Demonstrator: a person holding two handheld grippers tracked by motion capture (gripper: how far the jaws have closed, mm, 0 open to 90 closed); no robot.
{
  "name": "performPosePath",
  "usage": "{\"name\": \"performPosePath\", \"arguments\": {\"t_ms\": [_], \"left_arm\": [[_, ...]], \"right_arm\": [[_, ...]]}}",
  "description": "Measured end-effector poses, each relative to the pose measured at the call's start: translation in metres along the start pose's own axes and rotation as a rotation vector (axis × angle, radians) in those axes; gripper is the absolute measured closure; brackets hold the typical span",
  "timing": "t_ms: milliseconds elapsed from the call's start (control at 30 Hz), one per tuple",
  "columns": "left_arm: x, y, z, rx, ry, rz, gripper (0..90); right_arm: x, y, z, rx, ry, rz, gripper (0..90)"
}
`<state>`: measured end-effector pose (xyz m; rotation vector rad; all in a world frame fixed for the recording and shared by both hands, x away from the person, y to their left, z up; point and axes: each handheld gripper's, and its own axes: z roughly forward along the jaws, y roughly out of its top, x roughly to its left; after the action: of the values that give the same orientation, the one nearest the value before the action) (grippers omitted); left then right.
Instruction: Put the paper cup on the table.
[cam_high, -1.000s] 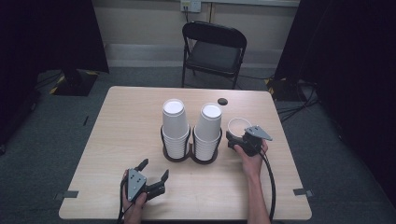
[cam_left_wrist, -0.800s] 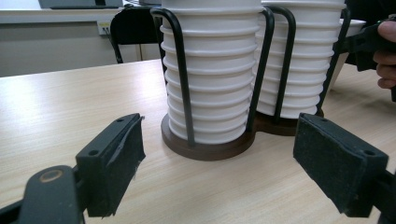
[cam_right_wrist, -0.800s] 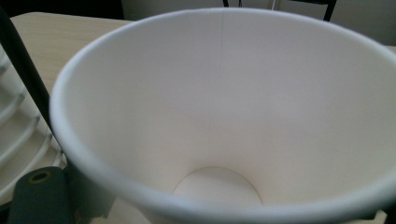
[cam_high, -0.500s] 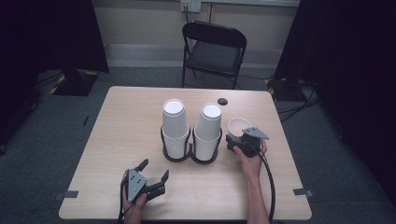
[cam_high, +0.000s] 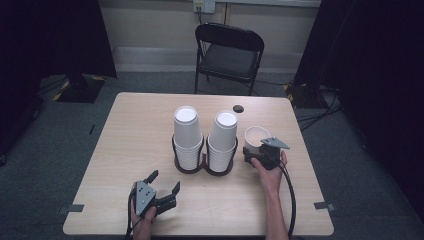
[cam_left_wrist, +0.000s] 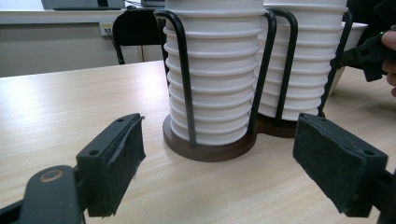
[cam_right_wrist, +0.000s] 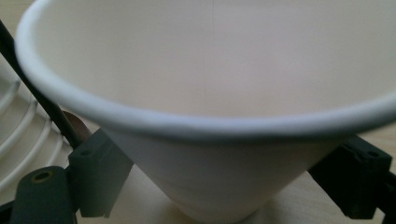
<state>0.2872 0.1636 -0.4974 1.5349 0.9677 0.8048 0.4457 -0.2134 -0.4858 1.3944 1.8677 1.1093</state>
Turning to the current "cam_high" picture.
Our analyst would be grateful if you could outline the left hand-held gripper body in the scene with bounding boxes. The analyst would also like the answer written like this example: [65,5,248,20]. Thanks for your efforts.
[132,179,178,218]

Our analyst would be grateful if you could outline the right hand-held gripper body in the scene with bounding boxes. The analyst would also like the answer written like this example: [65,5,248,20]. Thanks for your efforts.
[246,136,291,171]

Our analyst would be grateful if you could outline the single white paper cup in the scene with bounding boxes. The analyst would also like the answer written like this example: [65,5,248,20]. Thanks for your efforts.
[243,125,272,156]

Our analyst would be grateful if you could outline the stack of white paper cups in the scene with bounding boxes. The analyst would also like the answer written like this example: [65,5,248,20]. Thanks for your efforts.
[206,110,240,174]
[172,105,205,172]

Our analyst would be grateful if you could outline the black double cup holder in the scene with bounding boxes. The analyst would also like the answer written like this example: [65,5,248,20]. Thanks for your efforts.
[171,133,240,177]

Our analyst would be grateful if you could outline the person's right hand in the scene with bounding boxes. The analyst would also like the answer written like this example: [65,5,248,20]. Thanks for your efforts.
[250,150,289,197]

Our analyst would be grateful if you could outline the person's left hand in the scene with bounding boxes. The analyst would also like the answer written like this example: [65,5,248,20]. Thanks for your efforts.
[130,181,158,240]

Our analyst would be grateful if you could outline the black stand base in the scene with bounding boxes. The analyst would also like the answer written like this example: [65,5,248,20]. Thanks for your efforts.
[52,73,108,104]
[283,81,322,110]

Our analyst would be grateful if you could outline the grey floor tape strip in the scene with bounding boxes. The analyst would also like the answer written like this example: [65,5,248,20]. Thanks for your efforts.
[313,201,337,213]
[57,203,85,216]

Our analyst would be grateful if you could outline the black folding chair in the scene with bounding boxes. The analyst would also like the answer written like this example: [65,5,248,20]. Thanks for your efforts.
[194,22,266,97]

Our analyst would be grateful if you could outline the dark curtain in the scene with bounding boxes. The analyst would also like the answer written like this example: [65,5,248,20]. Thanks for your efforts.
[292,0,424,213]
[0,0,118,158]

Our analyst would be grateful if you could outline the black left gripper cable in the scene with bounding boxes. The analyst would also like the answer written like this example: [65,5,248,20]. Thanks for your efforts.
[124,191,143,240]

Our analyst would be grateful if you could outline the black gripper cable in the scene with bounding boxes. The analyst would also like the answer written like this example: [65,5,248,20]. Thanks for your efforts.
[124,191,143,240]
[278,159,298,240]

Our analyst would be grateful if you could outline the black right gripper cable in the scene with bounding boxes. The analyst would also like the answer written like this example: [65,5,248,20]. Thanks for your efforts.
[278,159,298,240]

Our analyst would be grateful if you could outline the black floor cables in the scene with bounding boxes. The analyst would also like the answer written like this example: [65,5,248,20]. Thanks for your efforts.
[295,84,344,132]

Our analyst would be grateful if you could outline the white wall socket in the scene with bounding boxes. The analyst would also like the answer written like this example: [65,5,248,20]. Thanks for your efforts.
[192,0,217,15]

